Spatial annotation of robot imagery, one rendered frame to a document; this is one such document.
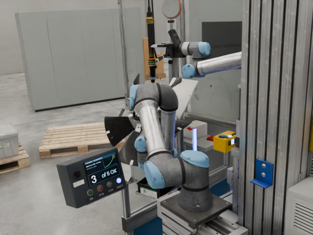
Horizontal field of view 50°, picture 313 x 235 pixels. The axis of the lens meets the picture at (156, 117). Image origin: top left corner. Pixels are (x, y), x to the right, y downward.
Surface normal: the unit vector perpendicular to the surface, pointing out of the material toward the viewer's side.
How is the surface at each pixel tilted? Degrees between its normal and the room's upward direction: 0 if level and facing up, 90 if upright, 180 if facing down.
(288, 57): 90
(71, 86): 90
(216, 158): 90
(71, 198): 90
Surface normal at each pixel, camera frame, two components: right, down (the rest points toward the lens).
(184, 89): -0.60, -0.44
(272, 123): -0.80, 0.21
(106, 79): 0.43, 0.24
